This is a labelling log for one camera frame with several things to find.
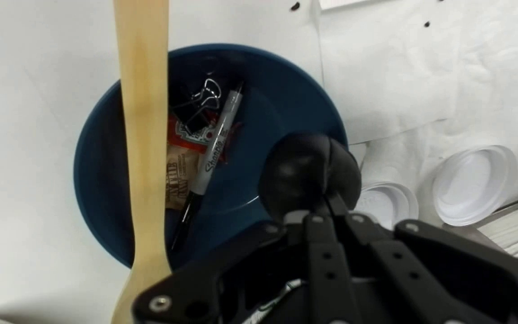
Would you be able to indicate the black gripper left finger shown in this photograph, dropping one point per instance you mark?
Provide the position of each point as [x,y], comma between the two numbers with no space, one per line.
[299,269]

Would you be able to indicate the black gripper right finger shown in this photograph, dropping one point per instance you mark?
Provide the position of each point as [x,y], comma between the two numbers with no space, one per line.
[414,274]

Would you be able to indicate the black round object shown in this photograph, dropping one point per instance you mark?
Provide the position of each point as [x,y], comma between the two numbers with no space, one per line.
[305,170]

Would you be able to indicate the small white plastic lid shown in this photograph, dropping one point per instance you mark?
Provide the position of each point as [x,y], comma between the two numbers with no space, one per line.
[389,204]

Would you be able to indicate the red and brown snack wrapper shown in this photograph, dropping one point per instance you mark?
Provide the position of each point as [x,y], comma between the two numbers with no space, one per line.
[184,153]

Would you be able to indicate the silver marker pen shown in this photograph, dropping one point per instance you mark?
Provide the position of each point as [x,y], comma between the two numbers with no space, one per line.
[216,143]

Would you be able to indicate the dark blue bowl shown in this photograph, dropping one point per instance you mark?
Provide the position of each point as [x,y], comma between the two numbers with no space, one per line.
[279,98]

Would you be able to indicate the black binder clip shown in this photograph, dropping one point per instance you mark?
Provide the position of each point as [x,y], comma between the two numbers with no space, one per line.
[198,110]

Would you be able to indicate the white paper towel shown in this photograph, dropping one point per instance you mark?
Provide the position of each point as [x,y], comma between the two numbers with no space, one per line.
[420,81]

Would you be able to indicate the wooden spatula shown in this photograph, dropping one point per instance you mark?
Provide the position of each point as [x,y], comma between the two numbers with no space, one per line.
[143,38]

